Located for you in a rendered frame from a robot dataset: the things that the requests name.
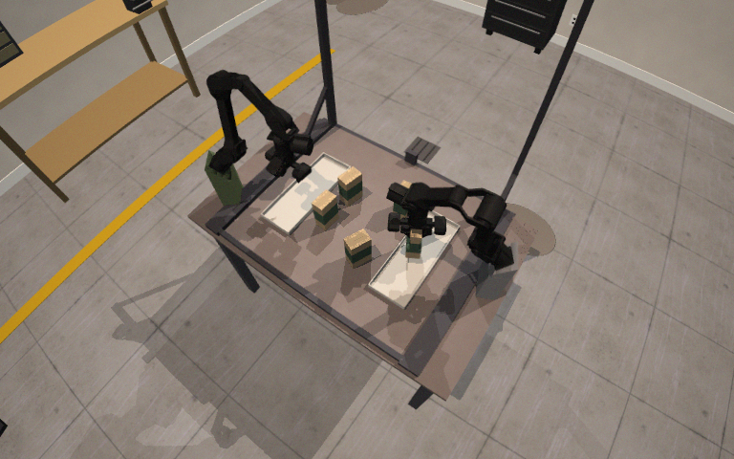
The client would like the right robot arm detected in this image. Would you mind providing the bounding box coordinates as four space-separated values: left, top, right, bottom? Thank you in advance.
206 70 313 178

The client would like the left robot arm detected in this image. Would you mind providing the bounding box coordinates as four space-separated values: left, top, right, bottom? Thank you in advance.
386 183 514 271

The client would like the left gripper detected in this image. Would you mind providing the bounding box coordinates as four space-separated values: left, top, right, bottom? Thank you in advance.
387 212 446 238

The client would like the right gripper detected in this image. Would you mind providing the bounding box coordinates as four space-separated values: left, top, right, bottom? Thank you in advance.
265 146 312 183

